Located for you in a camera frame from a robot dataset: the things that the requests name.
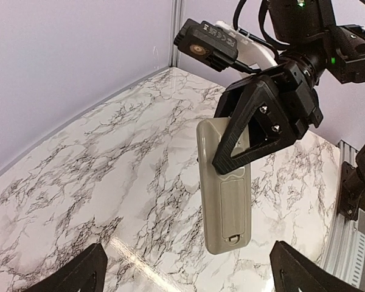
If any right aluminium frame post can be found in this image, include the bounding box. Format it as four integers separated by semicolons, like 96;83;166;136
168;0;186;67

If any front aluminium rail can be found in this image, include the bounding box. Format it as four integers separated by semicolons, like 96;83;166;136
319;139;365;290

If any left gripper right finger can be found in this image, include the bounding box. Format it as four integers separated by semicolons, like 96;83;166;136
269;241;353;292

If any grey remote control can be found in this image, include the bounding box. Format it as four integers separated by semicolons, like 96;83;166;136
196;117;252;255

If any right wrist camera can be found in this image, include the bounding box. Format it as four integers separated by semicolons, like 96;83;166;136
174;18;238;72

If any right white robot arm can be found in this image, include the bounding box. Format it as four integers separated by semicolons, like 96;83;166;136
212;1;365;175

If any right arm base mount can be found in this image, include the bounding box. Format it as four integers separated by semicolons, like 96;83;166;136
337;144;365;221

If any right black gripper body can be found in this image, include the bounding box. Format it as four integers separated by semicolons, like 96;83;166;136
226;59;324;140

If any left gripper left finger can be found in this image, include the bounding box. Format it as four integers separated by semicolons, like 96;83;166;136
25;243;108;292

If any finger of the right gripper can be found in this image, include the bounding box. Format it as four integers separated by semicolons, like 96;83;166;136
212;85;295;175
214;88;246;118

